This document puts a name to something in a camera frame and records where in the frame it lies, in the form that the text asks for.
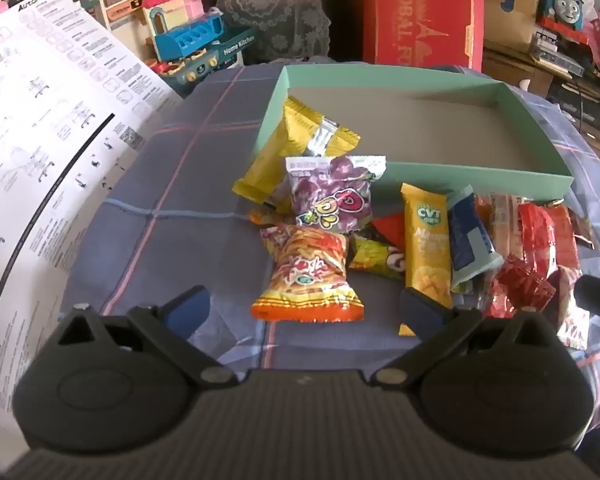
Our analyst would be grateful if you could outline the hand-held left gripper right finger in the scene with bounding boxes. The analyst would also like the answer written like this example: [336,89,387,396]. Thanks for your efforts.
[370,287,561,388]

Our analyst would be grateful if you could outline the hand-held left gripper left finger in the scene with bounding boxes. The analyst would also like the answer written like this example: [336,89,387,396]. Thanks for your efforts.
[60,285,238,387]

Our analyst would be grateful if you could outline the brown chocolate packet gold ends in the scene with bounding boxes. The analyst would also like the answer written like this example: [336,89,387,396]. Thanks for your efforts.
[570,209,597,249]

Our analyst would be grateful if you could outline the small yellow-green candy packet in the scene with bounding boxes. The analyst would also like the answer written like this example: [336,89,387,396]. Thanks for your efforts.
[350,235,406,281]

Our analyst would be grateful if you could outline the yellow mango bar packet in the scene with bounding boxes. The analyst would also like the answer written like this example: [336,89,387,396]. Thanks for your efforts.
[399,182,454,336]

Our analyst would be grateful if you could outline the red foil snack packet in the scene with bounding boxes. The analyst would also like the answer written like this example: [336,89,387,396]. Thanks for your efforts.
[517,202,581,272]

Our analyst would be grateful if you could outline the blue snack packet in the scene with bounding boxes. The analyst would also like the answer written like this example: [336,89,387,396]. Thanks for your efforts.
[447,185,505,293]

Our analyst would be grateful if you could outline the small red snack packet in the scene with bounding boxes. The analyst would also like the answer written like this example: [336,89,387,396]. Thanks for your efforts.
[370,212,406,246]

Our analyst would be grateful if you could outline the clear orange stick packet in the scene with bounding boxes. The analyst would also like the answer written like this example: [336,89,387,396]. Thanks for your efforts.
[475,195,521,262]

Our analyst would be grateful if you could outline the orange noodle snack packet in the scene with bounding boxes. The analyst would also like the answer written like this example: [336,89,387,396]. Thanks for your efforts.
[250,224,366,323]

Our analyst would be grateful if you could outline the purple grape candy packet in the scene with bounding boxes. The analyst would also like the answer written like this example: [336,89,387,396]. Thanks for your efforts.
[285,155,387,235]

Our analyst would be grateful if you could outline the green cardboard box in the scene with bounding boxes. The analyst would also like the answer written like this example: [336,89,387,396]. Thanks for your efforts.
[254,64,576,199]

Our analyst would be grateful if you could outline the large yellow snack packet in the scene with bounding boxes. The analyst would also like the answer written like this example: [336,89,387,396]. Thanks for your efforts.
[231,96,361,211]

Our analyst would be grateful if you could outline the plaid blanket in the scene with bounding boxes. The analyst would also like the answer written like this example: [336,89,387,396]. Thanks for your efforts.
[55,57,600,431]

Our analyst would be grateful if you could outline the black electronic device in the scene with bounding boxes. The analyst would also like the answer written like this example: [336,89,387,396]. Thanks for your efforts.
[550,80,600,136]

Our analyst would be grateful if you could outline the white instruction sheet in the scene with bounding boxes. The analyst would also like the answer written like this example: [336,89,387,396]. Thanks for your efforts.
[0,0,183,426]

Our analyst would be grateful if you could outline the wooden cabinet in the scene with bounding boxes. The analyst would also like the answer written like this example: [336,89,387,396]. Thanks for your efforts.
[482,40,600,161]

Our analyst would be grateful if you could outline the toy kitchen set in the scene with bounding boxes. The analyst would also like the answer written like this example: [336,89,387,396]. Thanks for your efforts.
[87,0,258,98]

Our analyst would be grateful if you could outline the blue toy train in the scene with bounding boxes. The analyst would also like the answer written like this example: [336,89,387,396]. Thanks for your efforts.
[535,0,592,43]

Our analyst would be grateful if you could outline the red gift box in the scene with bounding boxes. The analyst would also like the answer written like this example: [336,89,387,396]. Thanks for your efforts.
[362,0,486,72]

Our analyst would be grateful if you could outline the cardboard box with bear print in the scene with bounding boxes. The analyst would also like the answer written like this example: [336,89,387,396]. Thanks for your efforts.
[480,0,546,53]

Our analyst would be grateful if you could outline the grey lace cloth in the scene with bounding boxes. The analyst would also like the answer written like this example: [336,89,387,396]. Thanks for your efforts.
[215,0,333,66]

